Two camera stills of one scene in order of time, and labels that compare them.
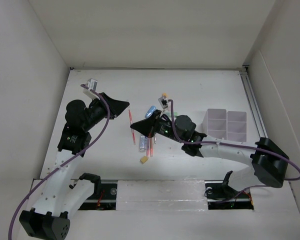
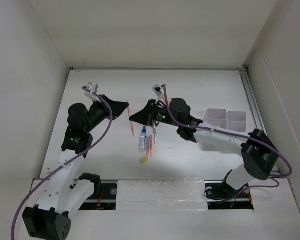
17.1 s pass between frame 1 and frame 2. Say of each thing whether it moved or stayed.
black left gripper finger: stayed
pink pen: stayed
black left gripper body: stayed
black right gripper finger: moved
